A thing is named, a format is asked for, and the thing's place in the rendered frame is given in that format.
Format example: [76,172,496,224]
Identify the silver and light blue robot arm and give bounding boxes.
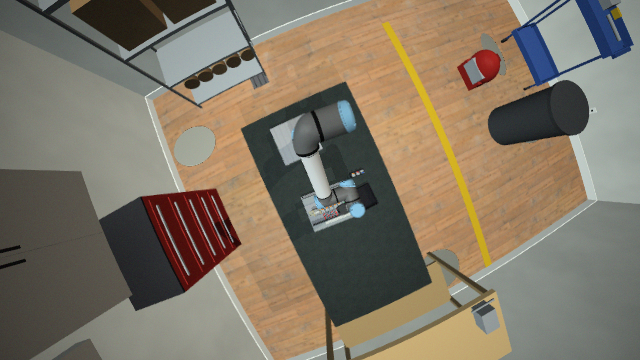
[291,100,365,218]

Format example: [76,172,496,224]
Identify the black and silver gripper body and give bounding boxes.
[336,200,349,215]

